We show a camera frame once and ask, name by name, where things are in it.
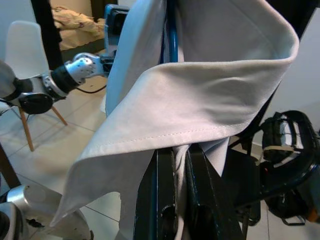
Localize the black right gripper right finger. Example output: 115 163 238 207
185 143 245 240

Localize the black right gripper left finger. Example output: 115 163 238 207
133 146 180 240

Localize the blue plastic hanger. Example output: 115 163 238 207
163 0 182 63

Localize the white collared shirt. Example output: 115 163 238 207
49 0 301 240

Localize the black folding chair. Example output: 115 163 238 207
219 136 266 226

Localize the beige floral blanket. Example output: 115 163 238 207
51 6 107 51

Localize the white plastic chair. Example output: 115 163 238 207
4 21 68 152

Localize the silver robot torso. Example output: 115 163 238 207
0 184 95 240

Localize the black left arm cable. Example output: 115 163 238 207
74 83 109 95

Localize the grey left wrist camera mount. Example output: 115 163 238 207
103 3 131 60

